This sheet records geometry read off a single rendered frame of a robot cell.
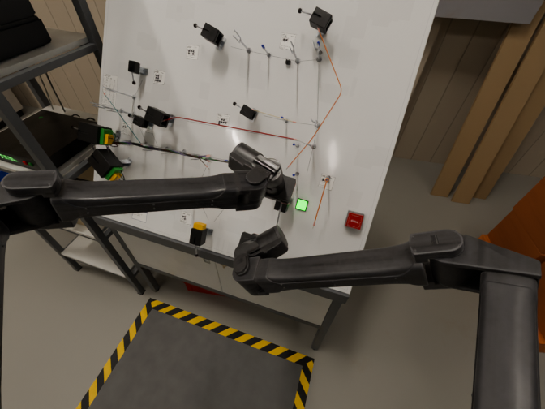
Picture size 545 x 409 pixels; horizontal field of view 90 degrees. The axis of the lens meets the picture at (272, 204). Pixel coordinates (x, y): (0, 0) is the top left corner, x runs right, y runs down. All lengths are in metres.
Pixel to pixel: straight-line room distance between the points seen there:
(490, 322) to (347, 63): 0.82
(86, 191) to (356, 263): 0.48
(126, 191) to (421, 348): 1.93
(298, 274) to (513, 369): 0.31
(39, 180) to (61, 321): 1.83
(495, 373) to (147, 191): 0.55
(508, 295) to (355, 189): 0.62
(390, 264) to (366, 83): 0.67
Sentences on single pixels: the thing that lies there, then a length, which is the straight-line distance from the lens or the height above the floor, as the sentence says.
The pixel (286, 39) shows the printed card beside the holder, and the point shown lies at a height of 1.53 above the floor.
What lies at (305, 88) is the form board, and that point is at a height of 1.42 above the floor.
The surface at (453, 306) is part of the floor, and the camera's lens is 2.37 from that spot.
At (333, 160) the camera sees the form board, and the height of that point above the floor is 1.24.
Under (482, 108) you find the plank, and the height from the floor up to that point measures 0.81.
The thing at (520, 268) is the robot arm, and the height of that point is 1.53.
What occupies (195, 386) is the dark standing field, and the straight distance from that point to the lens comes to 1.89.
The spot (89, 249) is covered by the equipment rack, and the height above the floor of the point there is 0.24.
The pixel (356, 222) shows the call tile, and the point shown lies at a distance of 0.97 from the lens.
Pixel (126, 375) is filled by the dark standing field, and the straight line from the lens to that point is 2.02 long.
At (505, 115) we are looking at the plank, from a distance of 2.88.
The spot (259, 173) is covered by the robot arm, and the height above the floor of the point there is 1.46.
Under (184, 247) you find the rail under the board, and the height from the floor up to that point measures 0.85.
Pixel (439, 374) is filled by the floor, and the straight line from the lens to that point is 2.13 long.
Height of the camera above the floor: 1.83
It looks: 47 degrees down
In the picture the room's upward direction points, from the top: 2 degrees clockwise
